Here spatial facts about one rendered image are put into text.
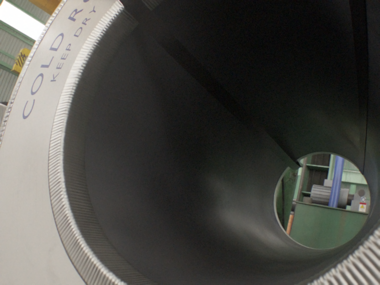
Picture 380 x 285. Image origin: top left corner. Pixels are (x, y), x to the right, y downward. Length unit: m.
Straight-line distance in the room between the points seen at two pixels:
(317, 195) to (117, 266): 2.72
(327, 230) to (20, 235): 2.51
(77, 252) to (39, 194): 0.16
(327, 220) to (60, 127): 2.50
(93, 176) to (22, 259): 0.20
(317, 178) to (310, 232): 4.09
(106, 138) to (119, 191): 0.11
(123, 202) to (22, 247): 0.20
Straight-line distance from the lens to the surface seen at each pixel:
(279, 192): 2.03
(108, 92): 0.57
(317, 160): 6.87
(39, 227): 0.50
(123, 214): 0.51
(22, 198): 0.58
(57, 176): 0.47
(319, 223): 2.75
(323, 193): 2.98
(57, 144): 0.50
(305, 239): 2.76
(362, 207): 2.82
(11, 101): 0.81
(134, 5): 0.54
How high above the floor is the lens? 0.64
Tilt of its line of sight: 11 degrees up
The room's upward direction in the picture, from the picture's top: 14 degrees clockwise
